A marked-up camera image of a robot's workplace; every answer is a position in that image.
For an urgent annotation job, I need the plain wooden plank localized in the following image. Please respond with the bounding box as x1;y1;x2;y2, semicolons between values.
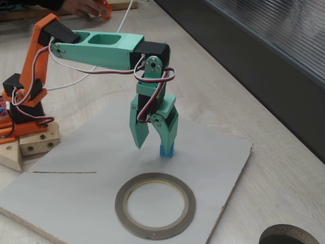
0;0;138;22

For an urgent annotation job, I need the wooden plank with knots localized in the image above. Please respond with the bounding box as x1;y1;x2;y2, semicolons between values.
0;138;23;172

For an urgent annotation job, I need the grey chipboard panel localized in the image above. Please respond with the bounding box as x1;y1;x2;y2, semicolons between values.
0;98;254;244

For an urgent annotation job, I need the wooden base block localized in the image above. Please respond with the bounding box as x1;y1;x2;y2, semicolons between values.
19;121;61;156

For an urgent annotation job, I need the blue cube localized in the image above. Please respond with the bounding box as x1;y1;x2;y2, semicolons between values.
159;143;175;159

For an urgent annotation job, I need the person's hand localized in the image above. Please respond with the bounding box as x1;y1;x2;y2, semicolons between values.
63;0;110;18

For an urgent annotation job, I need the grey tape ring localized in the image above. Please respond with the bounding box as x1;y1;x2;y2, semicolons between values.
114;172;197;241

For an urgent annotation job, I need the ribbed glass desk partition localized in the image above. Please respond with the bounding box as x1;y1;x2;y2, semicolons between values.
154;0;325;165

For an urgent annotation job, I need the white USB cable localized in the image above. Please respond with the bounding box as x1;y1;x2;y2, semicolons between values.
47;0;135;92

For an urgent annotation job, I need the red circuit board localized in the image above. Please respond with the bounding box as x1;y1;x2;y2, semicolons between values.
0;93;11;117

